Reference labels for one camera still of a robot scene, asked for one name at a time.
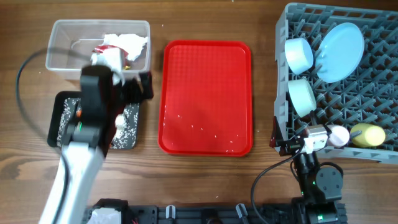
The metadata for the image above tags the pink cup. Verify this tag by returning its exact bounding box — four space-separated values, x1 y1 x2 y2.
327 125 350 147

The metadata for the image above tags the light blue plate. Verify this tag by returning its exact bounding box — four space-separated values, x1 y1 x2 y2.
315 22 364 83

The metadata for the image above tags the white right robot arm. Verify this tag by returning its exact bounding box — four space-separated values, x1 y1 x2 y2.
270 117 348 223

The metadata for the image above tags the white tissue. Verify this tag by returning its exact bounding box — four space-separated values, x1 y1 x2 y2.
103 34 148 61

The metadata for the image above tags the red tray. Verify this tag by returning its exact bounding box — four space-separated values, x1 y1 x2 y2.
158 40 253 157

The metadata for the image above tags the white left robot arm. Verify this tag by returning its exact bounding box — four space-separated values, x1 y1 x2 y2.
39 65 154 223

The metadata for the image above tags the mint green bowl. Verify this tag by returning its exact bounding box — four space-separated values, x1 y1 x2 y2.
287 79 317 118

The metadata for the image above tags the light blue bowl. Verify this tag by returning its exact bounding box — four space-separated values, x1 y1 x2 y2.
284 38 313 75

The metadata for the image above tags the clear plastic bin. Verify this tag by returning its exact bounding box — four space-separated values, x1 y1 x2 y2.
45 19 151 80

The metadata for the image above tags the grey dishwasher rack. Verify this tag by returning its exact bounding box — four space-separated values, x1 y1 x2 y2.
274 2 397 164

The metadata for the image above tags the red candy wrapper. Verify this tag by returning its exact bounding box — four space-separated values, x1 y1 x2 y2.
93 45 129 60

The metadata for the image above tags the black tray with rice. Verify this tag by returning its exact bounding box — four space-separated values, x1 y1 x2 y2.
47 91 139 149

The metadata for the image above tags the yellow cup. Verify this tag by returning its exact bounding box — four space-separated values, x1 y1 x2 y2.
350 123 386 147

